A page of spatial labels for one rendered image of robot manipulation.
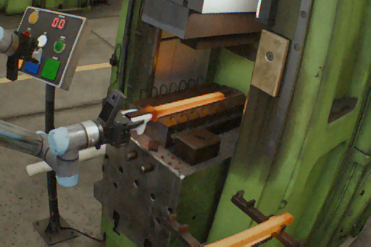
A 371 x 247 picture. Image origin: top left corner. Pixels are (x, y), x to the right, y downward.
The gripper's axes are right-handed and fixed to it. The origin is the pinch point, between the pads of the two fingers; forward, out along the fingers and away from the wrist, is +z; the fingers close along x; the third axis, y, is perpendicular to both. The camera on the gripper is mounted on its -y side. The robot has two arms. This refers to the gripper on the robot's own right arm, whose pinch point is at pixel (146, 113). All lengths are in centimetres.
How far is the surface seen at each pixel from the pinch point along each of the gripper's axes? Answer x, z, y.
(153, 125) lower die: 1.0, 2.6, 4.4
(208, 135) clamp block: 15.6, 11.9, 2.4
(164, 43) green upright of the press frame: -18.7, 20.3, -14.5
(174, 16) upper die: 2.4, 2.1, -32.1
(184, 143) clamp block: 15.0, 2.6, 3.0
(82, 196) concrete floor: -78, 29, 100
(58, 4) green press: -450, 203, 85
